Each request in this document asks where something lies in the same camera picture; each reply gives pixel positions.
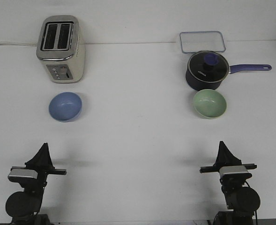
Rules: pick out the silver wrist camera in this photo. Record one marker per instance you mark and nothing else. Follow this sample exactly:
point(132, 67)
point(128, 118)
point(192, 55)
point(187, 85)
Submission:
point(20, 175)
point(237, 172)

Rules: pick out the glass pot lid purple knob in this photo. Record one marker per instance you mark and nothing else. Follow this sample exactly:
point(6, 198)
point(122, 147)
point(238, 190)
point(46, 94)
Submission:
point(207, 61)

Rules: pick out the blue bowl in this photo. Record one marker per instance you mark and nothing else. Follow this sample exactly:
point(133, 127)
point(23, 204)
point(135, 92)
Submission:
point(65, 107)

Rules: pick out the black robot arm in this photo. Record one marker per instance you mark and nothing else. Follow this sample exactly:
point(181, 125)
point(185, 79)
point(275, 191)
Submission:
point(24, 206)
point(242, 201)

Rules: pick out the silver two-slot toaster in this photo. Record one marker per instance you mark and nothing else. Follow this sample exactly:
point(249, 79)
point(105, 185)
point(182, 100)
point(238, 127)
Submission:
point(61, 49)

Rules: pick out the green bowl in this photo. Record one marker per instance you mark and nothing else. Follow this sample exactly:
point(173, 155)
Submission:
point(209, 104)

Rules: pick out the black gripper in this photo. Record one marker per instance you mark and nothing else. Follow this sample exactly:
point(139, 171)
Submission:
point(40, 162)
point(225, 156)

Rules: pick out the clear container lid blue rim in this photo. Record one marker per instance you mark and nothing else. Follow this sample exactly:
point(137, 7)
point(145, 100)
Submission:
point(194, 41)

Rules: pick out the dark blue saucepan purple handle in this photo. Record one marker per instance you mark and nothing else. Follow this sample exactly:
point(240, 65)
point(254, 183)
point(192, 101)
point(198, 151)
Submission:
point(212, 80)

